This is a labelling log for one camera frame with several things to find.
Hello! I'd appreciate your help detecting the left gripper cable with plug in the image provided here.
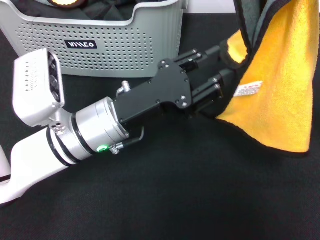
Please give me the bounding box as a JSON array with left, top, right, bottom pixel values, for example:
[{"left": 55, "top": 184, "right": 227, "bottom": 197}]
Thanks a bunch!
[{"left": 108, "top": 126, "right": 145, "bottom": 155}]

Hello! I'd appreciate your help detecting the black tablecloth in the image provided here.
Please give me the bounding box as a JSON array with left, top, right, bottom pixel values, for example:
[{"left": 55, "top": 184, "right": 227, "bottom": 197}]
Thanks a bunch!
[{"left": 0, "top": 12, "right": 320, "bottom": 240}]

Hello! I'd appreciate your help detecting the yellow and grey towel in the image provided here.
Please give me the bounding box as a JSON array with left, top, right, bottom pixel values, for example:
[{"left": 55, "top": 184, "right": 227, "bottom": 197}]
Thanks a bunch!
[{"left": 199, "top": 0, "right": 320, "bottom": 159}]

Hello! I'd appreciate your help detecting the dark cloth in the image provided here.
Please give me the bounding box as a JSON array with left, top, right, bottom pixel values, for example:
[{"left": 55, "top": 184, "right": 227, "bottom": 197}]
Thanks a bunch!
[{"left": 32, "top": 0, "right": 141, "bottom": 22}]

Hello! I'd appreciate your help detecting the silver left gripper elbow connector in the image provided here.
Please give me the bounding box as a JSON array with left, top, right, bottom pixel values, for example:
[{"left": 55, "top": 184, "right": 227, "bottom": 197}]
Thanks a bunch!
[{"left": 116, "top": 80, "right": 131, "bottom": 97}]

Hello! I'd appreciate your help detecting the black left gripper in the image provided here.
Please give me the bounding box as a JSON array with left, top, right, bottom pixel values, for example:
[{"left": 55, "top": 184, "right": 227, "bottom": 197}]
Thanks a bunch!
[{"left": 113, "top": 46, "right": 237, "bottom": 126}]

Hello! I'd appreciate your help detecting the grey perforated plastic storage box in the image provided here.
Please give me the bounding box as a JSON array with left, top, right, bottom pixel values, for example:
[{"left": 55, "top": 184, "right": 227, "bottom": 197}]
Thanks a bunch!
[{"left": 0, "top": 0, "right": 188, "bottom": 79}]

